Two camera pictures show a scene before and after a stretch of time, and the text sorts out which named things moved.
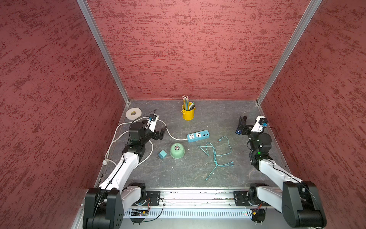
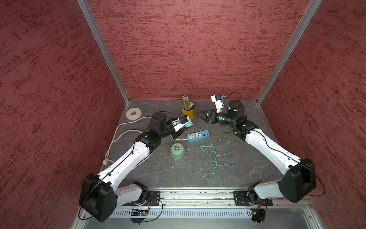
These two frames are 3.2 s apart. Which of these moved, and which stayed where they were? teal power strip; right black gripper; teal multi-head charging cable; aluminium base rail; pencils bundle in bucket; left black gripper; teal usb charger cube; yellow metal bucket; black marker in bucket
Moved: right black gripper; left black gripper; teal usb charger cube
Stayed: aluminium base rail; pencils bundle in bucket; teal multi-head charging cable; black marker in bucket; teal power strip; yellow metal bucket
